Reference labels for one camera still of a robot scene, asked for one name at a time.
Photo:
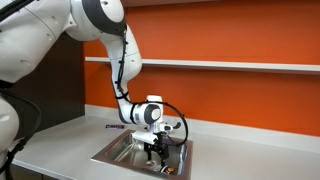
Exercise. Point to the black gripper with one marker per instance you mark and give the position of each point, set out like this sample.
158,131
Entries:
161,143

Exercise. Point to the black foil snack packet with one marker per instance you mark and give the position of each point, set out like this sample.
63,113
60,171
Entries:
169,170

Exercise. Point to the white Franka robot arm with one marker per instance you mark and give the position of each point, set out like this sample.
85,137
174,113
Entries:
40,36

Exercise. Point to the stainless steel sink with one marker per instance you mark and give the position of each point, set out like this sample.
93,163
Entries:
120,153

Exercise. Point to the purple candy bar packet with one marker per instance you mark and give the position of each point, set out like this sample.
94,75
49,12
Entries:
115,126

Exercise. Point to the white backsplash strip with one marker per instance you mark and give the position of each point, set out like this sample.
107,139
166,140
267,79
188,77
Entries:
250,131

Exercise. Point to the dark grey cabinet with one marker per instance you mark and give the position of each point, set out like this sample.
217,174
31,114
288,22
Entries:
63,86

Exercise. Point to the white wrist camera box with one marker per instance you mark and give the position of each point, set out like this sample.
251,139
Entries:
145,136

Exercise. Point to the long thin white wall shelf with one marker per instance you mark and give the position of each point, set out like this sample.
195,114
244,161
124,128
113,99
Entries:
233,66

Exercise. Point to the thick white wall shelf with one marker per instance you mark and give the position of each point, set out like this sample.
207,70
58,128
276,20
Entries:
160,2

